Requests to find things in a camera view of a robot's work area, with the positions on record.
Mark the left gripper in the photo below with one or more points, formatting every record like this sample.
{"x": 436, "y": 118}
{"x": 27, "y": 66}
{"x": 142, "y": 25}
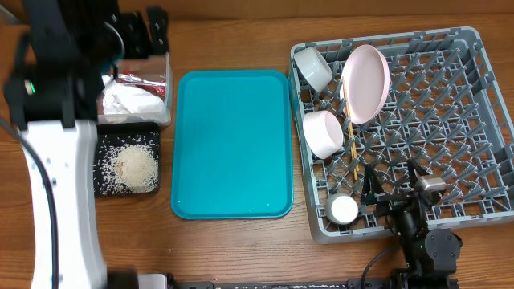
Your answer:
{"x": 137, "y": 45}

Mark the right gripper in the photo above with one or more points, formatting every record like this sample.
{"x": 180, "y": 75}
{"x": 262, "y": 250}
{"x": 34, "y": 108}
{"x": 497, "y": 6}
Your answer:
{"x": 370, "y": 194}

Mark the wooden chopstick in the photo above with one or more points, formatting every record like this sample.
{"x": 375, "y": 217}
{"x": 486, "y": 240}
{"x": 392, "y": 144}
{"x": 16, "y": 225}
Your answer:
{"x": 348, "y": 115}
{"x": 353, "y": 151}

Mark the red sauce packet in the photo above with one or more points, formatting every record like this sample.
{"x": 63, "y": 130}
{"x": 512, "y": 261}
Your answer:
{"x": 154, "y": 87}

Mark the white cup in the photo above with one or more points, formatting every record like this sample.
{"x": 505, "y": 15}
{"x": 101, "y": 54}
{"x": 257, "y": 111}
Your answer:
{"x": 341, "y": 209}

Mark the white napkin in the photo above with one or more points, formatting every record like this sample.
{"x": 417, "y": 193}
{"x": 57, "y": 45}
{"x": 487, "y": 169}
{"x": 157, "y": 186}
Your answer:
{"x": 121, "y": 99}

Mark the large white plate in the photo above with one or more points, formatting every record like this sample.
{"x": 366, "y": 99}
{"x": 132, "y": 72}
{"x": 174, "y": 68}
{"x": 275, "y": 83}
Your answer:
{"x": 366, "y": 83}

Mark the grey bowl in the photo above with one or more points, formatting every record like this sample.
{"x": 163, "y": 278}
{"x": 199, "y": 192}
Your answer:
{"x": 314, "y": 68}

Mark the pile of rice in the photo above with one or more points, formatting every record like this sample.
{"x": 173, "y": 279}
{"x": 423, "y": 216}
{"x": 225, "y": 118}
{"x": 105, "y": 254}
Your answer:
{"x": 134, "y": 166}

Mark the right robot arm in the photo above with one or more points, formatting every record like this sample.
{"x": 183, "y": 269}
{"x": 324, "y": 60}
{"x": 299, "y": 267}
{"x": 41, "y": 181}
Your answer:
{"x": 431, "y": 254}

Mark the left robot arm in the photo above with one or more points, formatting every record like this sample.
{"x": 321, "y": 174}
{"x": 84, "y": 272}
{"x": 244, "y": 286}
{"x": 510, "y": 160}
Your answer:
{"x": 52, "y": 95}

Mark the clear plastic waste bin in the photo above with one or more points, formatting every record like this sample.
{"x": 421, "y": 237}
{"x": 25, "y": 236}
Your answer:
{"x": 154, "y": 68}

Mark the grey dishwasher rack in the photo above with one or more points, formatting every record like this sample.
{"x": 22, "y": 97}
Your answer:
{"x": 444, "y": 110}

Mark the black plastic tray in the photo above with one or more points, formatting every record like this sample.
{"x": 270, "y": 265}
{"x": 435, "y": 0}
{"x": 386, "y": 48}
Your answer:
{"x": 128, "y": 160}

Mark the teal serving tray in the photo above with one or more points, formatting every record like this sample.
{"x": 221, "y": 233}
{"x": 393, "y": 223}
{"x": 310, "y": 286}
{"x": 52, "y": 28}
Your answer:
{"x": 232, "y": 153}

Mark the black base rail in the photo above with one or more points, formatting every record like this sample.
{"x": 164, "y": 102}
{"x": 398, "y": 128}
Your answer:
{"x": 348, "y": 284}

